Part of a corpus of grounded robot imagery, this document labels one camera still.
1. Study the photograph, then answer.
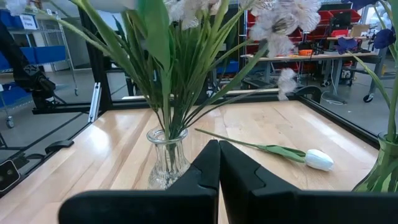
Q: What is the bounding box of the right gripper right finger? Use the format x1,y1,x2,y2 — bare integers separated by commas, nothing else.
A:
219,140,398,224

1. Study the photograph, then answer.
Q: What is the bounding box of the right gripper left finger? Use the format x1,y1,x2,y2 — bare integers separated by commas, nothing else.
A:
58,139,221,224

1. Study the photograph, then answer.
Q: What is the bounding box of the single white tulip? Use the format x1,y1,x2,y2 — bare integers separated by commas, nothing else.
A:
195,128,335,172

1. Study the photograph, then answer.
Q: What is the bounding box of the white flower bunch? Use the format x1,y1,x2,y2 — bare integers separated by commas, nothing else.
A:
4,0,323,175

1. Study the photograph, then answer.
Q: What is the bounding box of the white tulip stem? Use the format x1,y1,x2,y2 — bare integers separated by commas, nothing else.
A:
90,0,174,141

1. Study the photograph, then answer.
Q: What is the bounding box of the large purple flower bunch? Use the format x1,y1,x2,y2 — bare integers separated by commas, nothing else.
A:
334,0,398,147

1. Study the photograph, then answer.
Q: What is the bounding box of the small purple flower bunch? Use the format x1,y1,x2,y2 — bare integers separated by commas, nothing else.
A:
371,0,398,144

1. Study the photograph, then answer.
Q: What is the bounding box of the clear glass vase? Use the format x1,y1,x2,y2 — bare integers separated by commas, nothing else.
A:
146,126,191,190

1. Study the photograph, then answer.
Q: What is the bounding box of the green glass vase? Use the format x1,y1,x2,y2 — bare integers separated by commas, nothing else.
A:
352,131,398,193

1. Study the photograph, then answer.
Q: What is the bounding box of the black square box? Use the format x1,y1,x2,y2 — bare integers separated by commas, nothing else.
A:
0,159,21,193

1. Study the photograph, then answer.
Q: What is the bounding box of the grey workbench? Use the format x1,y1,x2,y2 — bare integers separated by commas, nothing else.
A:
241,51,389,103

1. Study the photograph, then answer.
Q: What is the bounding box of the blue storage bin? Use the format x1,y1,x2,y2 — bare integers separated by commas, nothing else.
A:
20,45,68,65
0,9,24,29
216,60,240,75
0,82,32,108

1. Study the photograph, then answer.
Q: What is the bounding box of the cardboard box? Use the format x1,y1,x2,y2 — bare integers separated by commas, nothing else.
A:
350,24,371,38

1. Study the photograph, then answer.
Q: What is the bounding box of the red storage bins rack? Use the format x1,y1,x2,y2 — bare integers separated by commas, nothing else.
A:
244,9,363,63

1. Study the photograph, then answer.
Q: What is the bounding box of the silver angle bracket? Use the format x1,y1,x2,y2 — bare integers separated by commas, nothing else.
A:
88,82,103,124

